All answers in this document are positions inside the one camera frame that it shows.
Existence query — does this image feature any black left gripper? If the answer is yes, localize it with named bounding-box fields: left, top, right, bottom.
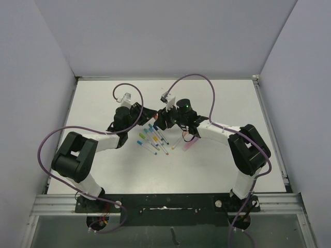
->
left=124, top=102, right=157, bottom=132

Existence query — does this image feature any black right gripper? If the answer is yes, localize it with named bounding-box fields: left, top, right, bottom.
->
left=155, top=102, right=187, bottom=130

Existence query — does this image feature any dark green pen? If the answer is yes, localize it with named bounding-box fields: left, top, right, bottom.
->
left=148, top=123, right=164, bottom=141

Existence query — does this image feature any dark blue pen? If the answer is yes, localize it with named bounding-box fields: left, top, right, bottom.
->
left=153, top=125, right=169, bottom=145

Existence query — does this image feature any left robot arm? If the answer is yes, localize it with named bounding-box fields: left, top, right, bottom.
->
left=51, top=103, right=157, bottom=212

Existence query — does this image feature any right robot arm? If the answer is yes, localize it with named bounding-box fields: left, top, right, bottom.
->
left=154, top=96, right=271, bottom=211

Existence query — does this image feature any teal cap pen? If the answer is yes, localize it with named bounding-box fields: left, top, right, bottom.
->
left=144, top=128, right=164, bottom=146

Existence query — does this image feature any pink cap pen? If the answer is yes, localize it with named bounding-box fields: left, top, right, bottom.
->
left=171, top=131, right=187, bottom=150

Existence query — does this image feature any light green cap pen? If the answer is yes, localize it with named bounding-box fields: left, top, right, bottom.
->
left=139, top=133, right=160, bottom=151

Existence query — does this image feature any yellow cap pen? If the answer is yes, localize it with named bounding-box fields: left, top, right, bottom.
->
left=153, top=136, right=169, bottom=155

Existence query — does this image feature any light blue cap pen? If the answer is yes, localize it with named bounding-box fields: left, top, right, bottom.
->
left=137, top=141, right=157, bottom=155

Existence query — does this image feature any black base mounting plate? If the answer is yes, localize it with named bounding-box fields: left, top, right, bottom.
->
left=75, top=193, right=261, bottom=230

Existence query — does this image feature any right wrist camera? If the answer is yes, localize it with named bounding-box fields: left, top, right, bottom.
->
left=160, top=92, right=176, bottom=112

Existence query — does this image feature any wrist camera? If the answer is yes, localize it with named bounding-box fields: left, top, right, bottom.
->
left=160, top=92, right=176, bottom=112
left=116, top=92, right=132, bottom=109

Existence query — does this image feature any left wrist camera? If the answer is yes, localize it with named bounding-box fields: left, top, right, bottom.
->
left=116, top=92, right=132, bottom=109

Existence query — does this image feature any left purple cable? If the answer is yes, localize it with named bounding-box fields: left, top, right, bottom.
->
left=37, top=83, right=144, bottom=235

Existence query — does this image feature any purple cable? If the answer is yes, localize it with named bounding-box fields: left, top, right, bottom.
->
left=165, top=74, right=272, bottom=248
left=37, top=83, right=144, bottom=235

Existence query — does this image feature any right side aluminium rail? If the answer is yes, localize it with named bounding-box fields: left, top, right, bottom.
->
left=252, top=74, right=290, bottom=186

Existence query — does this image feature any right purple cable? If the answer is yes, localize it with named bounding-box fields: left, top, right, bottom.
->
left=165, top=74, right=272, bottom=248

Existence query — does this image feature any aluminium frame rail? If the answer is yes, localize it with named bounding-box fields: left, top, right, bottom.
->
left=21, top=193, right=317, bottom=247

